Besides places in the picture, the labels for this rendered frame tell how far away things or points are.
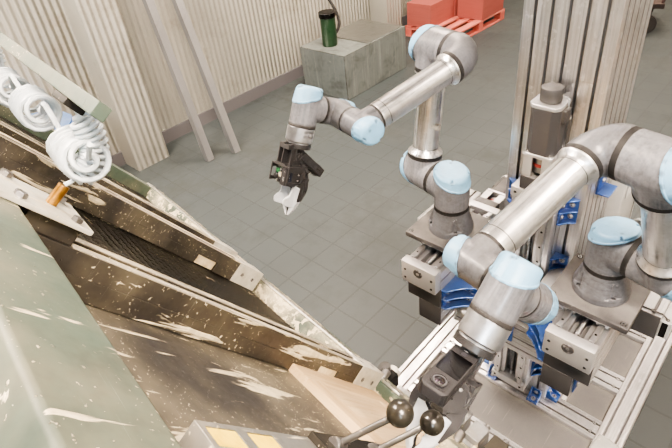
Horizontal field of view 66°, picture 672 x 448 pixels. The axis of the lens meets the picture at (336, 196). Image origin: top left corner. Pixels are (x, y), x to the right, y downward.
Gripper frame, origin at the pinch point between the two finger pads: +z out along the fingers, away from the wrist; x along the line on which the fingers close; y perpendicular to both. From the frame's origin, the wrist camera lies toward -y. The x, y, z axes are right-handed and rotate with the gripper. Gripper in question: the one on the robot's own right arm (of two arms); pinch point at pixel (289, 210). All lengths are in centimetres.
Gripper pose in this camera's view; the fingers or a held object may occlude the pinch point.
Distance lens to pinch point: 149.7
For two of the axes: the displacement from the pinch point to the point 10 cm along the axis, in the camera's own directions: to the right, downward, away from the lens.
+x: 7.3, 3.3, -6.0
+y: -6.5, 0.5, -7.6
